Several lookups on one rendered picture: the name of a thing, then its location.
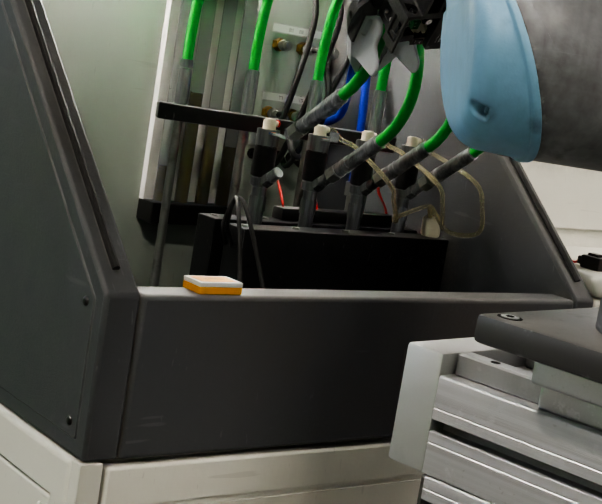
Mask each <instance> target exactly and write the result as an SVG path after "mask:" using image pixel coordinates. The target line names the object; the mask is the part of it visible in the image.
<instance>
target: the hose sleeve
mask: <svg viewBox="0 0 602 504"><path fill-rule="evenodd" d="M339 90H340V89H337V90H336V91H335V92H333V93H331V94H330V96H328V97H326V99H324V100H323V101H322V102H321V103H319V104H318V105H317V106H316V107H314V108H313V109H312V110H310V111H309V112H307V113H306V114H305V115H303V116H302V117H301V118H300V119H299V120H298V121H297V122H296V127H297V129H298V131H299V132H301V133H303V134H306V133H307V132H309V131H310V130H312V129H313V128H314V127H316V126H317V125H318V124H319V123H320V122H322V121H323V120H324V119H326V118H327V117H328V116H330V115H331V114H332V113H334V112H335V111H337V110H338V109H339V108H341V107H342V106H343V105H344V104H345V103H347V102H348V100H349V99H348V100H346V101H345V100H342V99H341V98H340V96H339V94H338V92H339Z"/></svg>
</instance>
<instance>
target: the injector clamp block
mask: <svg viewBox="0 0 602 504"><path fill-rule="evenodd" d="M223 217H224V214H215V213H199V214H198V220H197V226H196V233H195V240H194V246H193V253H192V259H191V266H190V273H189V275H194V276H226V277H229V278H231V279H234V280H236V281H238V239H237V217H236V215H231V220H230V232H231V236H232V240H233V246H232V247H230V246H229V241H228V237H227V241H228V242H227V244H226V245H224V241H223V237H222V232H221V222H222V219H223ZM297 226H298V221H284V220H279V219H276V218H273V217H264V216H263V217H262V224H261V225H259V224H253V228H254V233H255V237H256V242H257V247H258V252H259V257H260V262H261V267H262V273H263V278H264V283H265V288H266V289H317V290H375V291H432V292H439V291H440V285H441V280H442V274H443V269H444V263H445V258H446V252H447V247H448V240H447V239H444V238H440V237H438V238H432V237H427V236H423V235H421V234H417V231H416V230H413V229H410V228H407V227H406V226H405V227H404V233H397V232H390V230H391V227H382V226H366V225H360V228H359V230H345V228H346V224H333V223H317V222H313V223H312V228H311V227H297ZM241 228H242V283H243V287H242V288H260V289H261V286H260V282H259V276H258V271H257V266H256V261H255V255H254V250H253V245H252V240H251V236H250V231H249V226H248V224H247V218H246V216H244V215H241Z"/></svg>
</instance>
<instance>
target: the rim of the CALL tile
mask: <svg viewBox="0 0 602 504"><path fill-rule="evenodd" d="M190 276H194V275H184V280H185V281H188V282H190V283H192V284H195V285H197V286H199V287H229V288H242V287H243V283H241V282H239V281H237V282H202V281H200V280H197V279H195V278H193V277H190Z"/></svg>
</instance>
